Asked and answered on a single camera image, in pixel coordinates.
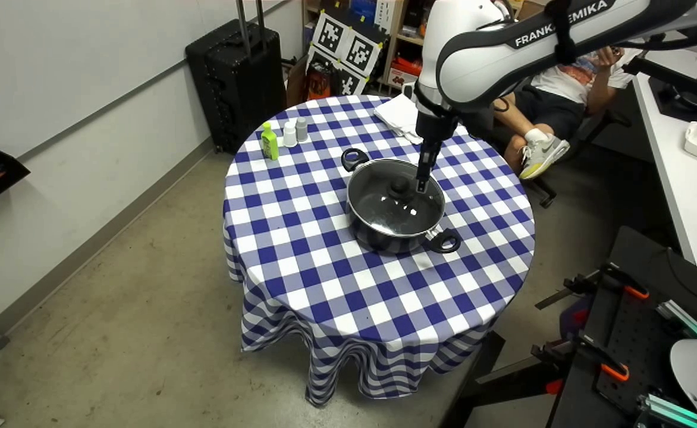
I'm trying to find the glass pot lid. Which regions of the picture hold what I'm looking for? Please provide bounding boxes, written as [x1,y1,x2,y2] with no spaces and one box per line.
[343,155,446,239]

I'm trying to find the black suitcase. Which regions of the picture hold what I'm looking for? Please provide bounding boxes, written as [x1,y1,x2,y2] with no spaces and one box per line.
[182,0,288,155]

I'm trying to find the black orange bar clamp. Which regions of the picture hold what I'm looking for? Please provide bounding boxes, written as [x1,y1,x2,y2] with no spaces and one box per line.
[531,329,633,388]
[531,258,652,314]

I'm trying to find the white folded napkins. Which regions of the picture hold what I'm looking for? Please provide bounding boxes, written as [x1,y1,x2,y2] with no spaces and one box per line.
[374,92,471,148]

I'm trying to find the white shaker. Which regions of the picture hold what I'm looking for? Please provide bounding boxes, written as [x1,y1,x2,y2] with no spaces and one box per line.
[280,115,300,149]

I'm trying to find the white desk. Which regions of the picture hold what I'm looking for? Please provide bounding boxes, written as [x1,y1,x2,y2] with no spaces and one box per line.
[631,45,697,285]

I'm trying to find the seated person in white shirt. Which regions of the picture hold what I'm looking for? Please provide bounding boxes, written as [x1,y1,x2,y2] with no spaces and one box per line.
[488,41,639,184]

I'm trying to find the black cooking pot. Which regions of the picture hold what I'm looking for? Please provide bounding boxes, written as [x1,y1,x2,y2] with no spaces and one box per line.
[337,144,465,256]

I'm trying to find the green plastic bottle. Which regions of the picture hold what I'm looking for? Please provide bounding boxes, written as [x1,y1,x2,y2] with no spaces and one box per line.
[257,119,283,163]

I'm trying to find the black workbench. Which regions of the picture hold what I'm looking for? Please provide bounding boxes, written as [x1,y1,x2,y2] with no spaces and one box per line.
[439,222,697,428]

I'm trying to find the black white marker board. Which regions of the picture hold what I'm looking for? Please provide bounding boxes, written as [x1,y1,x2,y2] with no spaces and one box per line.
[298,0,437,100]

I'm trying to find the white fiducial tag board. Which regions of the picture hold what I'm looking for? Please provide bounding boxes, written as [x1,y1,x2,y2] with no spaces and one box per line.
[307,7,352,60]
[341,27,390,80]

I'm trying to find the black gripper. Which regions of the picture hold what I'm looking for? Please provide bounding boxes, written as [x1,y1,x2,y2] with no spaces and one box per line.
[414,107,457,195]

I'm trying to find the blue white checkered tablecloth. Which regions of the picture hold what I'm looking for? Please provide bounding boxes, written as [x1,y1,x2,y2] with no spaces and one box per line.
[218,92,539,408]

